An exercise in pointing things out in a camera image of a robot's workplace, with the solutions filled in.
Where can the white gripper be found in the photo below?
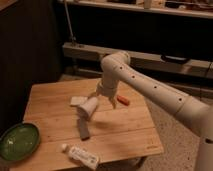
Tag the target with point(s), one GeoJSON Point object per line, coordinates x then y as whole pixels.
{"type": "Point", "coordinates": [108, 90]}

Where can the white ceramic cup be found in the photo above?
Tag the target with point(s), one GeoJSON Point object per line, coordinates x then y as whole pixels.
{"type": "Point", "coordinates": [86, 109]}

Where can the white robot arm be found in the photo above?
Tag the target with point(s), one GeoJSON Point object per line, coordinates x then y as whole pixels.
{"type": "Point", "coordinates": [191, 112]}

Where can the grey rectangular block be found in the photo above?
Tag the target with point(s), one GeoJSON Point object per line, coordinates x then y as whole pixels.
{"type": "Point", "coordinates": [83, 129]}

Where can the white tube with label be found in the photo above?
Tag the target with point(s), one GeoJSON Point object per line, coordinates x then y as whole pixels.
{"type": "Point", "coordinates": [88, 159]}

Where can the metal pole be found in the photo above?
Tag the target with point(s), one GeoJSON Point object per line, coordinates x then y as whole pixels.
{"type": "Point", "coordinates": [72, 37]}

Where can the black object on shelf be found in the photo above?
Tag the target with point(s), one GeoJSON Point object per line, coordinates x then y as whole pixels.
{"type": "Point", "coordinates": [172, 59]}

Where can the wooden wall shelf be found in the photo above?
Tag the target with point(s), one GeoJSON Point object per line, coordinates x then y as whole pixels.
{"type": "Point", "coordinates": [144, 60]}

